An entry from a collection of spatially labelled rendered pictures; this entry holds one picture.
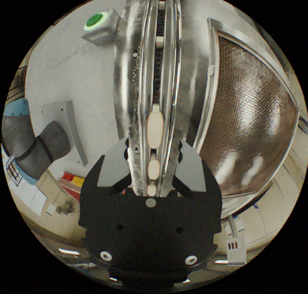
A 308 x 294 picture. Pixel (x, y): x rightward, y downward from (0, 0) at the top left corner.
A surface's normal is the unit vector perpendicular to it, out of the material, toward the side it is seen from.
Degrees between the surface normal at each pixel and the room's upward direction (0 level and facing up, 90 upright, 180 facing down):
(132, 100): 0
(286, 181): 90
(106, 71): 0
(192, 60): 0
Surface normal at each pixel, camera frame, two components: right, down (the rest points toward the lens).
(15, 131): 0.95, 0.31
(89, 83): -0.01, 0.50
